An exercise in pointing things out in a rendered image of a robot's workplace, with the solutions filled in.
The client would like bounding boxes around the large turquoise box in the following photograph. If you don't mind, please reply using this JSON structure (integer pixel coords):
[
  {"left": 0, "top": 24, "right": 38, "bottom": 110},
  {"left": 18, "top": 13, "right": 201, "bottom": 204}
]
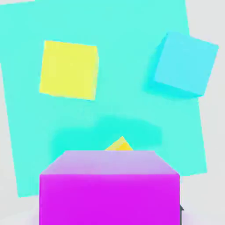
[{"left": 0, "top": 0, "right": 208, "bottom": 198}]

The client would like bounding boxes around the small orange-yellow cube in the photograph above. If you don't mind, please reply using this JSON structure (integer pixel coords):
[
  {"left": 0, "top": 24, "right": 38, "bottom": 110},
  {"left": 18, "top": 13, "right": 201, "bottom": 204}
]
[{"left": 104, "top": 136, "right": 134, "bottom": 151}]

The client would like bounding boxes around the small light blue cube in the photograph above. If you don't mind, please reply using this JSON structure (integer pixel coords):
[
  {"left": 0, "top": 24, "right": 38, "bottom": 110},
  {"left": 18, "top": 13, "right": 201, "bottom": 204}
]
[{"left": 152, "top": 31, "right": 220, "bottom": 98}]

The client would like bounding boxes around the small yellow cube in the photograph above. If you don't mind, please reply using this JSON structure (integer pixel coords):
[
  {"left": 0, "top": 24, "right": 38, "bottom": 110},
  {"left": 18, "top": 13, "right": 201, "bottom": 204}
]
[{"left": 39, "top": 40, "right": 100, "bottom": 101}]

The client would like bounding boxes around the small magenta cube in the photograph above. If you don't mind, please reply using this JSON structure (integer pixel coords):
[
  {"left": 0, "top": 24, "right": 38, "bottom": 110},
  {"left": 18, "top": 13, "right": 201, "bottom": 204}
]
[{"left": 39, "top": 150, "right": 181, "bottom": 225}]

